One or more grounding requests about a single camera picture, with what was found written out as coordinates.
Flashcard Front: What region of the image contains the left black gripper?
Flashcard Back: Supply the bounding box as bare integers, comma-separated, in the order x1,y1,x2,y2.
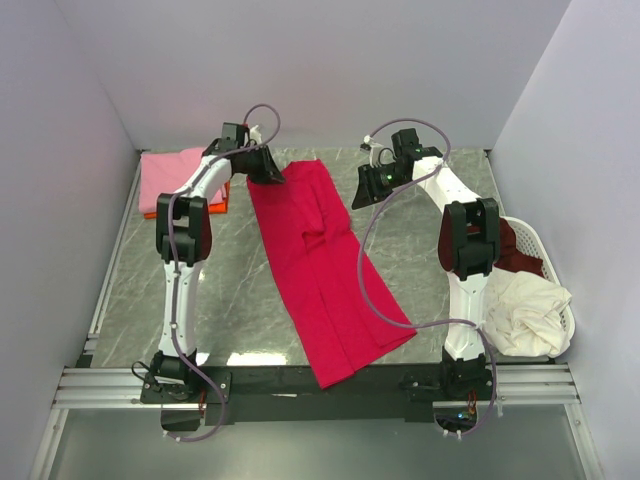
241,145,287,187

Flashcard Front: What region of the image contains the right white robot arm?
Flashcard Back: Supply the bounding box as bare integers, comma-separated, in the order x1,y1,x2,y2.
352,128,501,399

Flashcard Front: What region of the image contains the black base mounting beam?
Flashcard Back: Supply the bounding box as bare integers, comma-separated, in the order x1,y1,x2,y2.
134,360,495,433

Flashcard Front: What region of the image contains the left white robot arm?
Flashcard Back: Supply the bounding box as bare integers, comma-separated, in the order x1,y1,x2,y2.
141,121,285,404

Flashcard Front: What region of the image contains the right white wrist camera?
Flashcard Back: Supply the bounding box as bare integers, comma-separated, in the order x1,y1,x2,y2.
360,135,394,167

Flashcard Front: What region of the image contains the aluminium frame rail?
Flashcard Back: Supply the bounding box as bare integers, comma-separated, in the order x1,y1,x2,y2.
52,363,581,410

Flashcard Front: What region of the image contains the crimson red t-shirt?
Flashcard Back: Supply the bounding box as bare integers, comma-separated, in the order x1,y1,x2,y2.
247,160,416,389

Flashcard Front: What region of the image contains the folded pink t-shirt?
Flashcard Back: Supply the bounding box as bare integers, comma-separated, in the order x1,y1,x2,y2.
138,147,204,217

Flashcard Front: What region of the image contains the folded orange t-shirt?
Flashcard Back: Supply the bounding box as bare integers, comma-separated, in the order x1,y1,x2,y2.
138,182,231,220

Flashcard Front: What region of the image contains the dark maroon t-shirt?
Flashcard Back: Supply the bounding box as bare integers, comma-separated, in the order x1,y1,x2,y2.
494,218,543,277

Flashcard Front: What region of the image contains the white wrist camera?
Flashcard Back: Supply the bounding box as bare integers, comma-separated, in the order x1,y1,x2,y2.
360,135,394,167
243,121,263,147

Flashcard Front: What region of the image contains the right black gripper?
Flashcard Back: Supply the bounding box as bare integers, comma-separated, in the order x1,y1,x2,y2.
351,163,410,211

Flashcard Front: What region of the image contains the cream white t-shirt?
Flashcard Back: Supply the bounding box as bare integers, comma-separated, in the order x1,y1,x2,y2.
482,268,572,358

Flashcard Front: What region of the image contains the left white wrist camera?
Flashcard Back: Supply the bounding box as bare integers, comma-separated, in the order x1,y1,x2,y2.
243,121,263,147

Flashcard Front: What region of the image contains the white laundry basket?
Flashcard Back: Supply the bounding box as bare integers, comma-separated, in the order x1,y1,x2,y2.
505,217,575,339

